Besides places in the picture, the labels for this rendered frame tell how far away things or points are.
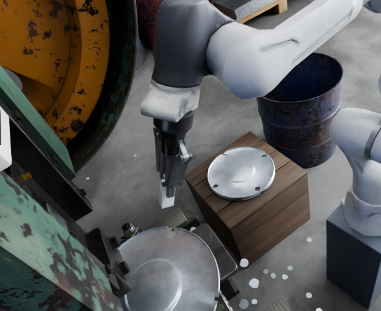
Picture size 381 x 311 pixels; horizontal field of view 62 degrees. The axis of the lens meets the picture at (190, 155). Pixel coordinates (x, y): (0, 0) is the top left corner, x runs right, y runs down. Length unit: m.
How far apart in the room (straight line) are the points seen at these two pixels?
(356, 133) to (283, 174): 0.58
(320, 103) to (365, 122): 0.72
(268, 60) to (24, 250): 0.37
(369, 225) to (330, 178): 0.76
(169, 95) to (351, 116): 0.50
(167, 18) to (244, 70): 0.14
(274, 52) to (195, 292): 0.48
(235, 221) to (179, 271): 0.58
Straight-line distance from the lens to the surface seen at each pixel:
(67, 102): 0.78
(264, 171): 1.36
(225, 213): 1.29
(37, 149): 0.52
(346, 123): 0.86
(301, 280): 1.52
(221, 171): 1.41
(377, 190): 0.94
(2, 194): 0.30
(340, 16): 0.57
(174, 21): 0.51
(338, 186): 1.77
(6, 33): 0.76
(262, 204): 1.29
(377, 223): 1.07
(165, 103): 0.51
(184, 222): 0.96
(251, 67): 0.47
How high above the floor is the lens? 1.40
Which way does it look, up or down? 42 degrees down
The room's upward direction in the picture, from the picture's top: 23 degrees counter-clockwise
